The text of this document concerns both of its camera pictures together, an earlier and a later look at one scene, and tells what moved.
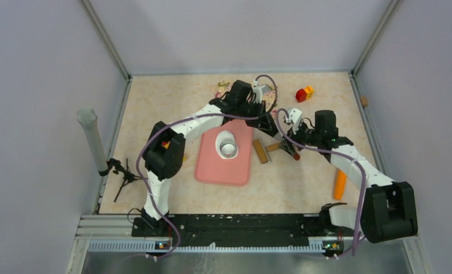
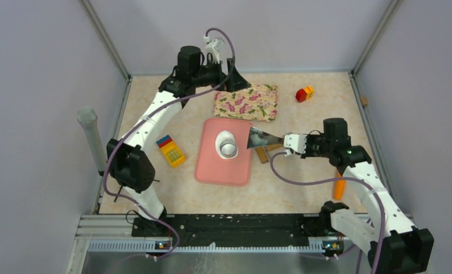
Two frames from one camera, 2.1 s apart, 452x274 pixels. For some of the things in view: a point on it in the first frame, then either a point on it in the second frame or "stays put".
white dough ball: [222, 136] stays put
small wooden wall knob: [364, 100] stays put
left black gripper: [263, 123] → [235, 81]
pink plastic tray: [210, 168] stays put
